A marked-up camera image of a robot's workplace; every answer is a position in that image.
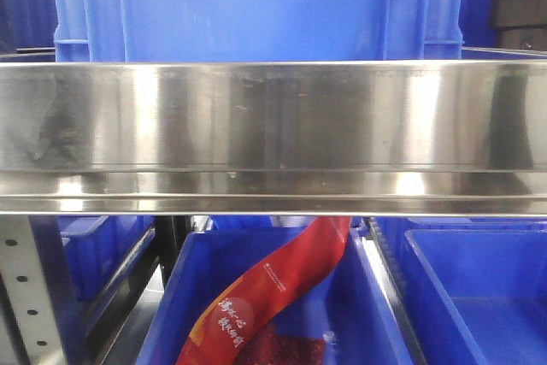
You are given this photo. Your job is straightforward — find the perforated metal shelf upright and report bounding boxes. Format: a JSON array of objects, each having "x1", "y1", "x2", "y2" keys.
[{"x1": 1, "y1": 215, "x2": 67, "y2": 364}]

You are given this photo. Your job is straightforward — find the blue bin lower right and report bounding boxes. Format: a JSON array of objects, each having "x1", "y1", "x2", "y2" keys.
[{"x1": 375, "y1": 216, "x2": 546, "y2": 364}]

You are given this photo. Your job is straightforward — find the blue bin with red bag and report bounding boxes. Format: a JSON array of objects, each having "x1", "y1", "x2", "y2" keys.
[{"x1": 137, "y1": 225, "x2": 411, "y2": 364}]

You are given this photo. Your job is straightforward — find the red printed bag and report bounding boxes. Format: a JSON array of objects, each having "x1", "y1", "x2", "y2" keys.
[{"x1": 176, "y1": 216, "x2": 351, "y2": 364}]

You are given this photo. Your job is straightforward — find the blue bin lower left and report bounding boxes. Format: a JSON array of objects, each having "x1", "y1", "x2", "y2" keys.
[{"x1": 56, "y1": 215, "x2": 154, "y2": 301}]

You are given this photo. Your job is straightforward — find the stainless steel shelf rail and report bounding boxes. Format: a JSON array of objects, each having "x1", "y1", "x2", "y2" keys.
[{"x1": 1, "y1": 60, "x2": 546, "y2": 215}]

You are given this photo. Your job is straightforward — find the large blue crate upper shelf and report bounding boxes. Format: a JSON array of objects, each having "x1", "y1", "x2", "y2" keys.
[{"x1": 55, "y1": 0, "x2": 462, "y2": 62}]

